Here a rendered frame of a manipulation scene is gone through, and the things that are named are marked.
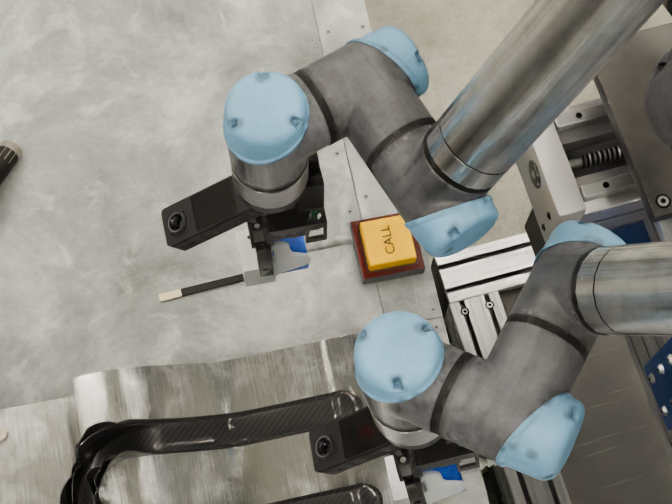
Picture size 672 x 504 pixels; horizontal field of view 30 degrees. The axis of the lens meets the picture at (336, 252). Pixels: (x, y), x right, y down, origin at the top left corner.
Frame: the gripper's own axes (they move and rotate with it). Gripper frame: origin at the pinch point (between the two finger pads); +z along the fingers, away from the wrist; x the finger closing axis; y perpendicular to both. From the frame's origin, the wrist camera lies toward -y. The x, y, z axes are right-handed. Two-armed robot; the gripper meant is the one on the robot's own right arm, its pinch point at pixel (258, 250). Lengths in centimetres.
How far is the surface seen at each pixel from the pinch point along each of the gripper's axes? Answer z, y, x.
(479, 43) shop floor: 95, 55, 72
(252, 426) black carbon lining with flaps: 7.2, -4.4, -18.2
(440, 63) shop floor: 95, 46, 69
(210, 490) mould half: 4.9, -10.2, -24.9
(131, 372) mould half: 1.9, -16.5, -10.8
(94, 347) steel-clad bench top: 14.9, -21.7, -3.0
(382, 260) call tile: 11.3, 14.9, -0.1
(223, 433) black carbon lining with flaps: 6.6, -7.8, -18.5
